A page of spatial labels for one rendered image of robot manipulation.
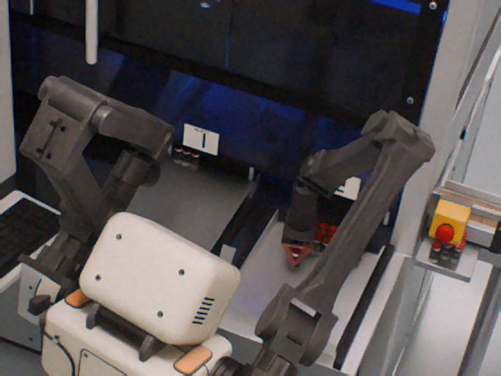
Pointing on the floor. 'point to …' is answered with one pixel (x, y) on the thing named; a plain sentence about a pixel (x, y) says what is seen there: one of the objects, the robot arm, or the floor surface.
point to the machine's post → (418, 186)
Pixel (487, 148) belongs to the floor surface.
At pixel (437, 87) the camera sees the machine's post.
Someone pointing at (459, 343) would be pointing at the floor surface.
